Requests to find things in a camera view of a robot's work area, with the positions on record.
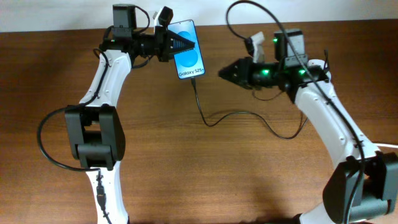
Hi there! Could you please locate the blue Samsung Galaxy smartphone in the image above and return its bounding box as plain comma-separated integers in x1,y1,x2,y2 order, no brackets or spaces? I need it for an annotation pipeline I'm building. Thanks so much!
168,19,205,79

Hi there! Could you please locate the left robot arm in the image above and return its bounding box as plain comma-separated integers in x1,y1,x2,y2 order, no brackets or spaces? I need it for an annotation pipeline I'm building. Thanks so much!
65,4,195,223

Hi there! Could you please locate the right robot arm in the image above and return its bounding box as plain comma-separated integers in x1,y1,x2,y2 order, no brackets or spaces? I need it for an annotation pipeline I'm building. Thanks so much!
219,29,397,223

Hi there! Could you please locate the black USB charging cable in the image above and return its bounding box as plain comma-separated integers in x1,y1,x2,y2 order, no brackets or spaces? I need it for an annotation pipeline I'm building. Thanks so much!
190,49,330,140

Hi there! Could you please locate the white power strip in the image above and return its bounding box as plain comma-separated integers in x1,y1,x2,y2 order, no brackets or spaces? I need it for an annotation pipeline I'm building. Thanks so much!
307,59,330,75

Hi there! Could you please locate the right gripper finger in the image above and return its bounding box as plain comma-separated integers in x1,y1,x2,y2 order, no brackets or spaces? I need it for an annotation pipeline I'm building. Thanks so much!
218,58,246,78
219,74,252,90

